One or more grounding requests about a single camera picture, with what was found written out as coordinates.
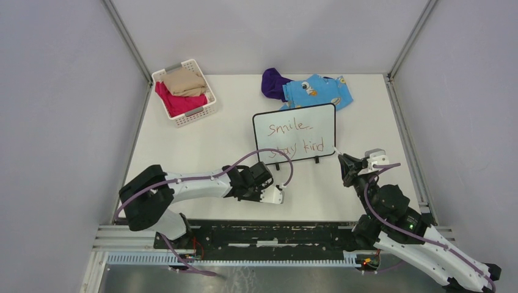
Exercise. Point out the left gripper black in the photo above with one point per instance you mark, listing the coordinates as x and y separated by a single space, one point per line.
257 198

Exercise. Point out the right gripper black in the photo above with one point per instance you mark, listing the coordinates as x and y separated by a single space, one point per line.
346 161

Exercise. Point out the whiteboard with black frame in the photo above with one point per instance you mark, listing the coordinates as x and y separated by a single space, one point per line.
300 134

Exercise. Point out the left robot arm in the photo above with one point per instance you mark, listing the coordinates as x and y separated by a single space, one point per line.
147 197

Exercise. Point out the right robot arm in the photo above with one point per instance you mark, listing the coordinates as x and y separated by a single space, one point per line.
391 225

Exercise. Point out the blue patterned cloth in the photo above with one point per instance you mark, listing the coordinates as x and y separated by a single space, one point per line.
317 90

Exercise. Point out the purple cloth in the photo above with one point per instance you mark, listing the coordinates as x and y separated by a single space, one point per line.
272 84

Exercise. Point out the pink cloth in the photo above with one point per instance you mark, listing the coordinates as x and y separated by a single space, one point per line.
178 105

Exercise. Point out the white plastic basket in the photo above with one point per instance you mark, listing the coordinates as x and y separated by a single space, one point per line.
211 107

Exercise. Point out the beige folded cloth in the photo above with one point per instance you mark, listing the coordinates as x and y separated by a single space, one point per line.
184 82

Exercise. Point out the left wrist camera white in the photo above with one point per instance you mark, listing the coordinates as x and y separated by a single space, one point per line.
272 195

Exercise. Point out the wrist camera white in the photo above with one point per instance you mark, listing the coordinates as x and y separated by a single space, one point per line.
376 160
272 195

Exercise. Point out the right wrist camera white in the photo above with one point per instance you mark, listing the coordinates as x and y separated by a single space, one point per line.
376 160

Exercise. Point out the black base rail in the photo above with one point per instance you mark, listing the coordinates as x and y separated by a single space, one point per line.
252 240

